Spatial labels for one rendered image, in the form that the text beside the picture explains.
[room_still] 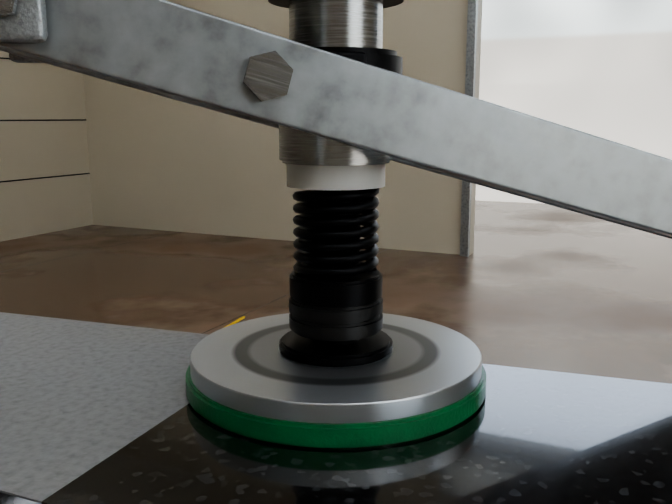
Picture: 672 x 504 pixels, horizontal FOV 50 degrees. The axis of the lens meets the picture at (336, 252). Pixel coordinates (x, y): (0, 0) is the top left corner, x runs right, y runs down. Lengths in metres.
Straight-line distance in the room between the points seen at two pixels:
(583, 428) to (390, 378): 0.13
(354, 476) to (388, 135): 0.21
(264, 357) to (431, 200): 5.03
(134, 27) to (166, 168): 6.25
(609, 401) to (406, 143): 0.23
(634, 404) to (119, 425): 0.35
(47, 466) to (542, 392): 0.33
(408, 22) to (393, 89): 5.14
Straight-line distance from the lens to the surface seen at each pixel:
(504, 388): 0.55
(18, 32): 0.42
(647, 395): 0.57
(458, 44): 5.47
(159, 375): 0.58
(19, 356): 0.66
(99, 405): 0.53
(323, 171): 0.48
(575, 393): 0.56
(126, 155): 6.97
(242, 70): 0.44
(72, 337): 0.70
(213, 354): 0.53
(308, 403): 0.44
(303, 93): 0.45
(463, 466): 0.43
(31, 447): 0.49
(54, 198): 6.99
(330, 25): 0.48
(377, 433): 0.45
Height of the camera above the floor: 1.02
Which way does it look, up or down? 11 degrees down
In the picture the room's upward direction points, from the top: straight up
